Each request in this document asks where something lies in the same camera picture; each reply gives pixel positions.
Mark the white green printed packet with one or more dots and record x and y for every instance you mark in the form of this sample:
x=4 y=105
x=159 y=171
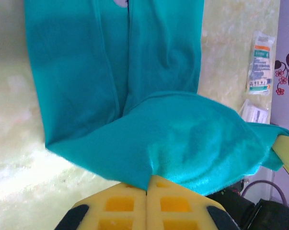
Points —
x=260 y=64

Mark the clear white small packet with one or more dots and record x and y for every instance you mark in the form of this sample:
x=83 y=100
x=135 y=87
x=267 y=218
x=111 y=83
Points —
x=257 y=112

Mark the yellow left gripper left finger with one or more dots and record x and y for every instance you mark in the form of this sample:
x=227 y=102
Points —
x=120 y=210

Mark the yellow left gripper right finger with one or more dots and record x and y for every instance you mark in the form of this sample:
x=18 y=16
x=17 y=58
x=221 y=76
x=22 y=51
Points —
x=175 y=210

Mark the teal t-shirt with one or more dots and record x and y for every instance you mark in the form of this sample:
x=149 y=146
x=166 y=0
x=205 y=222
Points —
x=110 y=83

